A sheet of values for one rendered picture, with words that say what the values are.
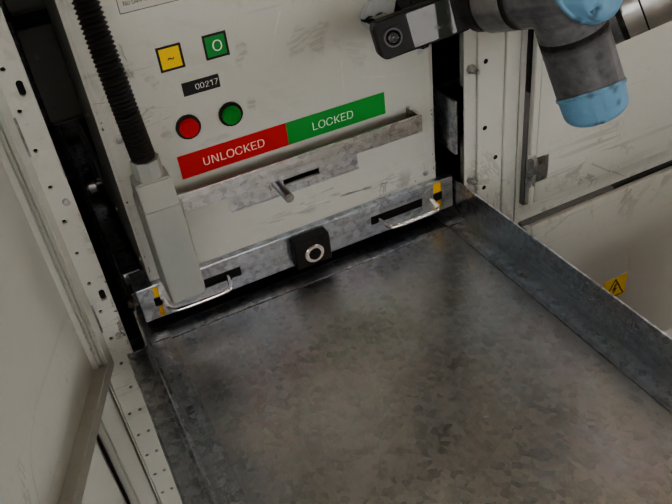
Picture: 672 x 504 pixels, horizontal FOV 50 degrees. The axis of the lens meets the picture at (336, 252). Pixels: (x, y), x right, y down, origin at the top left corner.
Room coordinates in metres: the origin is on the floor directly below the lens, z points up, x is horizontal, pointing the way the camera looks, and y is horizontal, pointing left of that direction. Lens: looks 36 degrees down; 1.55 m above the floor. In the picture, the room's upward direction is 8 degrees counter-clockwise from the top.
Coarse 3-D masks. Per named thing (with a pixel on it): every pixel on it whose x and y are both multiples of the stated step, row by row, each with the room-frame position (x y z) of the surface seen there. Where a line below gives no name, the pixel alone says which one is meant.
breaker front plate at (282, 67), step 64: (64, 0) 0.84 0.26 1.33; (192, 0) 0.90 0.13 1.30; (256, 0) 0.93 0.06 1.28; (320, 0) 0.96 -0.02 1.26; (128, 64) 0.86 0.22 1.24; (192, 64) 0.89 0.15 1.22; (256, 64) 0.92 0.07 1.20; (320, 64) 0.95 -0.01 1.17; (384, 64) 0.99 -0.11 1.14; (256, 128) 0.91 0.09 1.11; (128, 192) 0.84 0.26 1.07; (256, 192) 0.90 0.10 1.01; (320, 192) 0.94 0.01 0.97; (384, 192) 0.98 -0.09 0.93
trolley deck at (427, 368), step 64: (384, 256) 0.93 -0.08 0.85; (448, 256) 0.90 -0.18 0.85; (256, 320) 0.81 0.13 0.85; (320, 320) 0.79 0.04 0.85; (384, 320) 0.77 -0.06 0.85; (448, 320) 0.76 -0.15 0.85; (512, 320) 0.74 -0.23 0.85; (256, 384) 0.68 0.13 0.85; (320, 384) 0.67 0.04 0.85; (384, 384) 0.65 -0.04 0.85; (448, 384) 0.64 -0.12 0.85; (512, 384) 0.62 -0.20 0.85; (576, 384) 0.61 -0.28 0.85; (256, 448) 0.58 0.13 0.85; (320, 448) 0.56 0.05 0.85; (384, 448) 0.55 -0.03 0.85; (448, 448) 0.54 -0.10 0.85; (512, 448) 0.52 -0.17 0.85; (576, 448) 0.51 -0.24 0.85; (640, 448) 0.50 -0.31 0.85
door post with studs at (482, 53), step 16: (464, 32) 1.00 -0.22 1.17; (480, 32) 1.00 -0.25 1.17; (464, 48) 1.00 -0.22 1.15; (480, 48) 1.00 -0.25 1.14; (496, 48) 1.01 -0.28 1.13; (464, 64) 1.00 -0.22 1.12; (480, 64) 1.00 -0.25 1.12; (496, 64) 1.01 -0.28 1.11; (464, 80) 1.00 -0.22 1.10; (480, 80) 1.00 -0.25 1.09; (496, 80) 1.01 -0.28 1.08; (464, 96) 1.00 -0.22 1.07; (480, 96) 1.00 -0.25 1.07; (496, 96) 1.02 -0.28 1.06; (464, 112) 1.00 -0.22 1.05; (480, 112) 1.00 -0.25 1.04; (496, 112) 1.02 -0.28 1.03; (464, 128) 1.00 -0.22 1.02; (480, 128) 1.00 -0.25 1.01; (496, 128) 1.02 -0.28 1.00; (464, 144) 1.00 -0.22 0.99; (480, 144) 1.00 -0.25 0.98; (496, 144) 1.02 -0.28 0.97; (464, 160) 1.00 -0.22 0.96; (480, 160) 1.00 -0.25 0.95; (496, 160) 1.02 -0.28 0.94; (464, 176) 1.00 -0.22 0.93; (480, 176) 1.00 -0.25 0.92; (496, 176) 1.02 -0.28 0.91; (480, 192) 1.01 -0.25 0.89; (496, 192) 1.02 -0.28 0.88; (496, 208) 1.02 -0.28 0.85
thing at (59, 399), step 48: (0, 96) 0.76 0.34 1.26; (0, 192) 0.72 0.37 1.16; (0, 240) 0.68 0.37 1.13; (0, 288) 0.64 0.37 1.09; (48, 288) 0.73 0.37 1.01; (0, 336) 0.59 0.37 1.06; (48, 336) 0.68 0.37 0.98; (96, 336) 0.75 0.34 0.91; (0, 384) 0.55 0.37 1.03; (48, 384) 0.64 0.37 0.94; (96, 384) 0.73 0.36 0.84; (0, 432) 0.51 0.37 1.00; (48, 432) 0.59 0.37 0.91; (96, 432) 0.64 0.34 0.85; (0, 480) 0.48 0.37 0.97; (48, 480) 0.54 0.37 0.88
